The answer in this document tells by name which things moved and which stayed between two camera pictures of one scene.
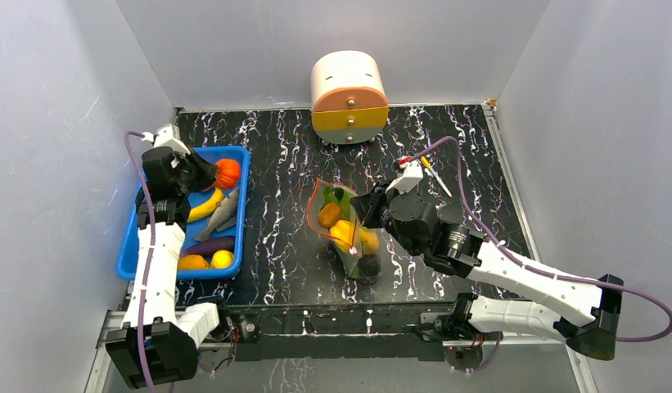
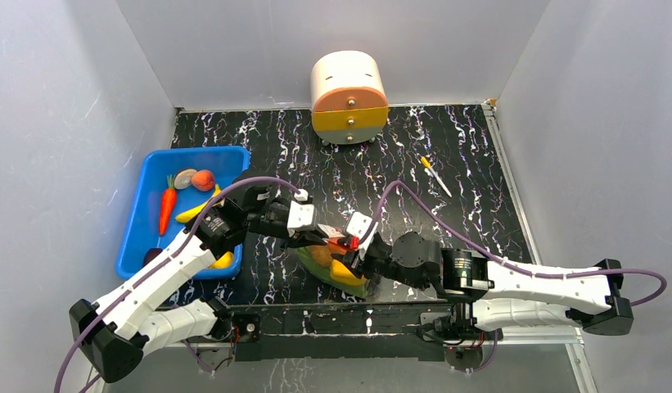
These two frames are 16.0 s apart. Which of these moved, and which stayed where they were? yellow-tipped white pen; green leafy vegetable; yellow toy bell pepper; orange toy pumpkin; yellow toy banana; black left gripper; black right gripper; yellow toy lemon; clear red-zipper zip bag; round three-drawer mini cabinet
Moved: yellow toy bell pepper; orange toy pumpkin; green leafy vegetable; black left gripper; clear red-zipper zip bag; black right gripper
Stayed: yellow-tipped white pen; yellow toy lemon; yellow toy banana; round three-drawer mini cabinet
